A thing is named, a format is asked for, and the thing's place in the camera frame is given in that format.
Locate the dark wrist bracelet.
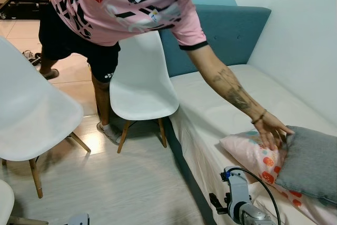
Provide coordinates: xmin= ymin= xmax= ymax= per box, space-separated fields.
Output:
xmin=251 ymin=110 xmax=267 ymax=125

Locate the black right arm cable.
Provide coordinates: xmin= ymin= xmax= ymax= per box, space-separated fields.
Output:
xmin=230 ymin=167 xmax=282 ymax=225

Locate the bed with white sheet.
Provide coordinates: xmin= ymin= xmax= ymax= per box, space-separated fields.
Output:
xmin=167 ymin=64 xmax=337 ymax=225

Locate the white chair with wooden legs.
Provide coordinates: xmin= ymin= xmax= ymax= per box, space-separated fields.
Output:
xmin=0 ymin=35 xmax=92 ymax=200
xmin=108 ymin=30 xmax=180 ymax=154
xmin=0 ymin=179 xmax=49 ymax=225

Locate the pink pillow with red dots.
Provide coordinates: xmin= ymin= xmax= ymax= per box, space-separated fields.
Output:
xmin=220 ymin=129 xmax=337 ymax=225

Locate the grey pillow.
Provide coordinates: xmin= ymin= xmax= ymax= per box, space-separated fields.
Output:
xmin=275 ymin=125 xmax=337 ymax=206

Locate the person's left hand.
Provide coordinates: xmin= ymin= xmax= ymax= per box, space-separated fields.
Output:
xmin=253 ymin=111 xmax=294 ymax=150

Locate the blue upholstered headboard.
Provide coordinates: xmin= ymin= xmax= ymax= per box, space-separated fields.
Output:
xmin=159 ymin=4 xmax=272 ymax=78

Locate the pair of shoes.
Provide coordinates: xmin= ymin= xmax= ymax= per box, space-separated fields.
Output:
xmin=22 ymin=50 xmax=42 ymax=67

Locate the person in pink shirt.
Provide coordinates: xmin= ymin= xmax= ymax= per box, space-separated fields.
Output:
xmin=38 ymin=0 xmax=210 ymax=145

